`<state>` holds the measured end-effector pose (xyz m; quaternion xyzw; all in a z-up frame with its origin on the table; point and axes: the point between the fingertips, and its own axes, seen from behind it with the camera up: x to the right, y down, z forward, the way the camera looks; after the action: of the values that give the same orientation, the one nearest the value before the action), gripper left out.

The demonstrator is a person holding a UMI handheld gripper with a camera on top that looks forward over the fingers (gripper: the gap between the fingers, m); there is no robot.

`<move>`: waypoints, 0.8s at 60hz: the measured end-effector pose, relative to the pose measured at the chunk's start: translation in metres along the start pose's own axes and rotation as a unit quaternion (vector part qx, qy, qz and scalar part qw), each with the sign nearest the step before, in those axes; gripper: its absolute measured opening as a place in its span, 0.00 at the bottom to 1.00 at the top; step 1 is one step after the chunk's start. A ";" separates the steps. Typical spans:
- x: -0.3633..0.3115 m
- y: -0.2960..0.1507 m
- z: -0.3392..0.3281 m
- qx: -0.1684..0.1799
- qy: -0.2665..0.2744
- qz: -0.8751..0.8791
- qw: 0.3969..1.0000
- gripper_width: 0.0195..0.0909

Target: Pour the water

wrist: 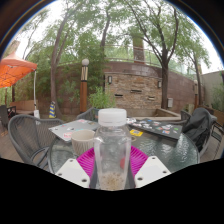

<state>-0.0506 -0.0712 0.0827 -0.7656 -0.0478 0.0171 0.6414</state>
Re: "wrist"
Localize yellow blue striped cone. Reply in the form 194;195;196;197
48;100;57;119

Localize white booklet with stickers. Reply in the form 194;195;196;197
125;116;138;125

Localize brown lamp post with globe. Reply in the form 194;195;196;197
79;58;90;114

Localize wooden bench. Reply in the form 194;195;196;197
9;99;38;116

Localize small yellow card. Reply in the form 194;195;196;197
129;128;144;138

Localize pale leaning trunk tree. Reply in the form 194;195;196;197
19;0;111;116

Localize beige ribbed mug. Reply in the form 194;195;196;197
70;129;96;157

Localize black jacket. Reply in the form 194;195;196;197
182;107;218;153

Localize black laptop with stickers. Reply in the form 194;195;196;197
131;117;184;140

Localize silver laptop with stickers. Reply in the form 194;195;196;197
48;118;100;142

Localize orange canopy on white pole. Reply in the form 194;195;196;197
0;49;41;120

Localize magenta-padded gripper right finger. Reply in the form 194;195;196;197
127;145;172;190

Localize clear plastic bottle white cap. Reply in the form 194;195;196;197
93;107;132;192

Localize dark forked trunk tree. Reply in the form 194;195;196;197
123;0;211;111

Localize green plant in blue pot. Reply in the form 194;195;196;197
88;85;118;121

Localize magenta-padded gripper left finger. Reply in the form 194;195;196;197
54;146;99;190

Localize dark slatted chair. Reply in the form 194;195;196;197
0;104;17;129

